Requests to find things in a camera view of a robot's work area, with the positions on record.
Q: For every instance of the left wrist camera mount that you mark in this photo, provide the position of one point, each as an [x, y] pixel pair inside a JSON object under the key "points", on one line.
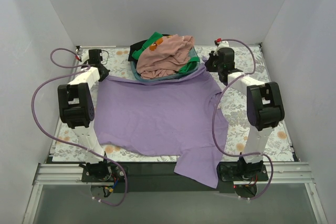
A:
{"points": [[82, 58]]}

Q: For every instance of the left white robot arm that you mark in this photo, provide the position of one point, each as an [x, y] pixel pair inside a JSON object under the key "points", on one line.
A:
{"points": [[77, 111]]}

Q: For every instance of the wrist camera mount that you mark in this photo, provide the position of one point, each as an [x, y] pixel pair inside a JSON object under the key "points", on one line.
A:
{"points": [[82, 58], [219, 43]]}

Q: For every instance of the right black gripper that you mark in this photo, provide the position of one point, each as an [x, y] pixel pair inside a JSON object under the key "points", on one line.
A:
{"points": [[210, 63]]}

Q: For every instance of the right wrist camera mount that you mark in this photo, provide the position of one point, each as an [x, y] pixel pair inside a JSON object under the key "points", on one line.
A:
{"points": [[219, 43]]}

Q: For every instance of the pink t shirt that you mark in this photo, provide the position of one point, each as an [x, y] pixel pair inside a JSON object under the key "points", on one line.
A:
{"points": [[167, 56]]}

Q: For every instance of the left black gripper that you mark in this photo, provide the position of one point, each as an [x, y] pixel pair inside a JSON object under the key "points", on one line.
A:
{"points": [[104, 71]]}

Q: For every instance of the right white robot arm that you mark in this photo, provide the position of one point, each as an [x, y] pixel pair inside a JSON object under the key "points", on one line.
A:
{"points": [[264, 112]]}

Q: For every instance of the purple t shirt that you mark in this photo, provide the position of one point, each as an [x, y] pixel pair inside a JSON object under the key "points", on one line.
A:
{"points": [[172, 117]]}

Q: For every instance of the black t shirt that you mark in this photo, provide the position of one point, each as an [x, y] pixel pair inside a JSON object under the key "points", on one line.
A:
{"points": [[136, 50]]}

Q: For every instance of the floral table mat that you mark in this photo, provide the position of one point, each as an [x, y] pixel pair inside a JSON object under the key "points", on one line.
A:
{"points": [[233, 105]]}

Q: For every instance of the teal plastic basket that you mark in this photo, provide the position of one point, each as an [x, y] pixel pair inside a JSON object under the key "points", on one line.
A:
{"points": [[193, 55]]}

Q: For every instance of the aluminium frame rail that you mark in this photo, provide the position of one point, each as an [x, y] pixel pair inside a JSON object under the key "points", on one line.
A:
{"points": [[73, 174]]}

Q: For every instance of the green t shirt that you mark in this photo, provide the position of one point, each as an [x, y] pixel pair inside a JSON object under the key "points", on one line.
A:
{"points": [[153, 38]]}

